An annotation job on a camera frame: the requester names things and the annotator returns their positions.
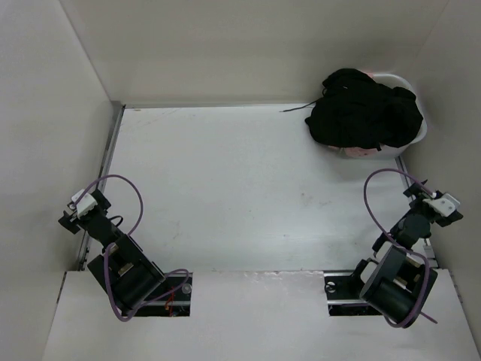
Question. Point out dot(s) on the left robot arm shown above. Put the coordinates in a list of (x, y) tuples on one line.
[(122, 266)]

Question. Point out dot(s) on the pink trousers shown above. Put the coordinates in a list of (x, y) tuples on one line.
[(355, 152)]

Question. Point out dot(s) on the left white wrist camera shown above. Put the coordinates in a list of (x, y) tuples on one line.
[(82, 203)]

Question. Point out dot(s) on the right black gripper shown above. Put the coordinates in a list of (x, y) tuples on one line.
[(419, 194)]

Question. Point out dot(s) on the black trousers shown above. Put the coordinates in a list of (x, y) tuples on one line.
[(351, 113)]

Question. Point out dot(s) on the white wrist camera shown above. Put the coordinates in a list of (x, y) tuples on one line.
[(445, 205), (82, 203)]

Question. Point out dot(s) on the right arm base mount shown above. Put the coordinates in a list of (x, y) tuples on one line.
[(342, 291)]

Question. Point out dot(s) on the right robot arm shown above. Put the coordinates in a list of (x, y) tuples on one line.
[(398, 280)]

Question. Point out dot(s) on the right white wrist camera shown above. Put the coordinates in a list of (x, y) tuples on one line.
[(445, 205)]

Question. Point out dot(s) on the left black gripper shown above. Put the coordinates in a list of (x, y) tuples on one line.
[(76, 224)]

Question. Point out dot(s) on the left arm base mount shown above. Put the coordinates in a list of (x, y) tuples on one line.
[(169, 299)]

